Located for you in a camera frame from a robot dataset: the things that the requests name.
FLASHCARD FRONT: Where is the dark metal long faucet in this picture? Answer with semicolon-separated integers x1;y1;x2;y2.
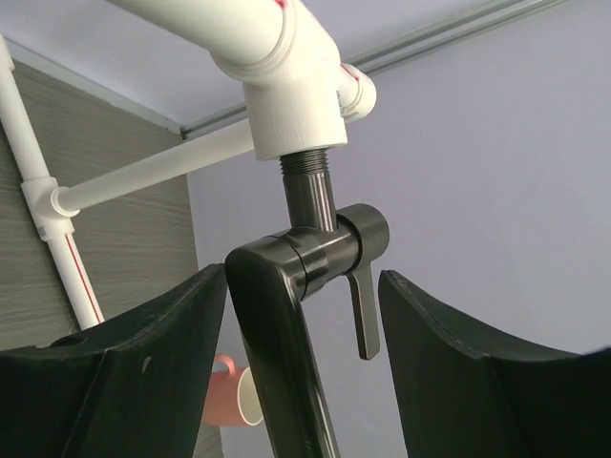
224;149;390;457

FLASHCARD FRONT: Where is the pink mug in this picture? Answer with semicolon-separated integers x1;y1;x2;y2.
201;354;263;427

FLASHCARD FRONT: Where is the white PVC pipe frame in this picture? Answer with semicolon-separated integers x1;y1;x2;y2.
1;1;376;329

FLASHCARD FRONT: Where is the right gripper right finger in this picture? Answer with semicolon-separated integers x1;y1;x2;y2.
379;270;610;457

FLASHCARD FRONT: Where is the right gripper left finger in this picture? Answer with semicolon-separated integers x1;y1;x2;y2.
1;264;227;457

